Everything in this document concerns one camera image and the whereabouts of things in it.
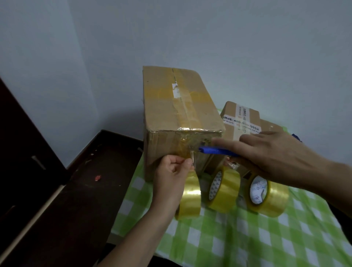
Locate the person's left hand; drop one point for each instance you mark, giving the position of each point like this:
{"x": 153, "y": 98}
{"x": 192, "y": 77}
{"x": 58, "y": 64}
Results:
{"x": 167, "y": 187}

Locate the person's right hand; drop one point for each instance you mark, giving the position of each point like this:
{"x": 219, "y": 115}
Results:
{"x": 286, "y": 159}

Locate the person's right thumb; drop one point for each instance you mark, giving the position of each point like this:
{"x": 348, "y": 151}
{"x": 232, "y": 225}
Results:
{"x": 247, "y": 165}

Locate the person's right middle finger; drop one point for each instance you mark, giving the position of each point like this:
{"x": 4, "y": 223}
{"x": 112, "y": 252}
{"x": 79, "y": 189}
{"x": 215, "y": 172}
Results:
{"x": 258, "y": 135}

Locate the person's left thumb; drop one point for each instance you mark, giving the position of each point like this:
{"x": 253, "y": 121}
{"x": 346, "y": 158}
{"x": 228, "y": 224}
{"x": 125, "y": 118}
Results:
{"x": 187, "y": 167}

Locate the yellow packing tape roll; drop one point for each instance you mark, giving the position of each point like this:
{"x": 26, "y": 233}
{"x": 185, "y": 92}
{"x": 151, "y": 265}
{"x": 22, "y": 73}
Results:
{"x": 227, "y": 189}
{"x": 191, "y": 196}
{"x": 272, "y": 198}

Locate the blue utility knife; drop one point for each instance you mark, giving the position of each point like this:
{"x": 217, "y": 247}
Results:
{"x": 217, "y": 150}

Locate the person's left forearm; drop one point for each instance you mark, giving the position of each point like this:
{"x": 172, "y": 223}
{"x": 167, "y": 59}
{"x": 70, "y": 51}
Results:
{"x": 137, "y": 239}

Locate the person's right forearm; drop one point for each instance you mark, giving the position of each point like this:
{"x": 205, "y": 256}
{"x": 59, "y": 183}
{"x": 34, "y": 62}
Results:
{"x": 339, "y": 187}

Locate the flat plain cardboard box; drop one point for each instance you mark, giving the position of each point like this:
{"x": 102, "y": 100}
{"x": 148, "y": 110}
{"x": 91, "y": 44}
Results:
{"x": 271, "y": 126}

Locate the small white-labelled cardboard box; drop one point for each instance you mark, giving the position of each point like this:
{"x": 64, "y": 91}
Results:
{"x": 242, "y": 118}

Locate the small blue plastic object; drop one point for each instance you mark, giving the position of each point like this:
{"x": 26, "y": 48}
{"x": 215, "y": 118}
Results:
{"x": 296, "y": 137}

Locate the large taped cardboard box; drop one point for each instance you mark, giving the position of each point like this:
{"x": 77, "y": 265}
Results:
{"x": 176, "y": 110}

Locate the green checkered tablecloth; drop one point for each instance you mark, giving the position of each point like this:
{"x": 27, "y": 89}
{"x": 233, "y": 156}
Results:
{"x": 247, "y": 239}

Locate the small red scrap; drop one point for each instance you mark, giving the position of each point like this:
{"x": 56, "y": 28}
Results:
{"x": 98, "y": 178}

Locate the dark wooden cabinet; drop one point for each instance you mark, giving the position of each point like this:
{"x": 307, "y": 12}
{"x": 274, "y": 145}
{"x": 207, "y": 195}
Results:
{"x": 24, "y": 154}

